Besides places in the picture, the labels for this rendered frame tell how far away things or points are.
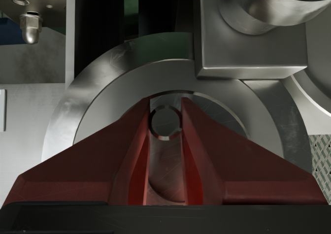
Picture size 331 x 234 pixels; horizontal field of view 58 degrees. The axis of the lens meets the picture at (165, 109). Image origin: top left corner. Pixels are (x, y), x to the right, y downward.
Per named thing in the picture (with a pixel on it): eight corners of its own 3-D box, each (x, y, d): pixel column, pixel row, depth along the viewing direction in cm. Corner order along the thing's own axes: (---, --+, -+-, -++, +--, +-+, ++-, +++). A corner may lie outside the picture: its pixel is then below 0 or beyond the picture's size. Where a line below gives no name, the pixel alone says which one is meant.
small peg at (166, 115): (153, 145, 11) (143, 110, 12) (155, 144, 14) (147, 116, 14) (188, 134, 12) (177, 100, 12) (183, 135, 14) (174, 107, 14)
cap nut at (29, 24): (37, 14, 49) (37, 40, 48) (46, 22, 52) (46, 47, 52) (15, 14, 49) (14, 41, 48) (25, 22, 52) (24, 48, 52)
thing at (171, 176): (131, 273, 14) (80, 119, 14) (134, 256, 16) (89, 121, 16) (281, 216, 14) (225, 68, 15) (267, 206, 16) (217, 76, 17)
